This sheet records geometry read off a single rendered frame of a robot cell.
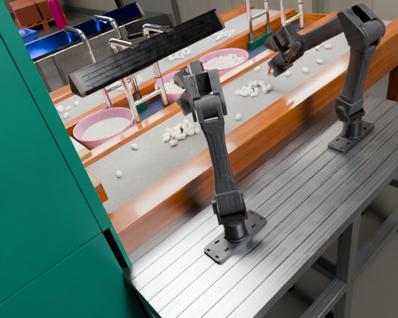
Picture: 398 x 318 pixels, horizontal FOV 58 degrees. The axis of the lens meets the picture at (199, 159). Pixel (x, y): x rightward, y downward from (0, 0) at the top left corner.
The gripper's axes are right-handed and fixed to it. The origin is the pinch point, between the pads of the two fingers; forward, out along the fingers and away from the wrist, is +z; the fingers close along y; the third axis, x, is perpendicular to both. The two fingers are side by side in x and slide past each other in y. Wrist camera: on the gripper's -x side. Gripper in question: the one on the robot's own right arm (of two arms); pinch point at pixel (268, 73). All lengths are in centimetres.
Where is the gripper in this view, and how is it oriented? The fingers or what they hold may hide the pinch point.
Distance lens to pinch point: 157.6
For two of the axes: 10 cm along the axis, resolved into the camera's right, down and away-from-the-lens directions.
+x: 5.6, 8.3, 0.1
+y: -7.4, 5.1, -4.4
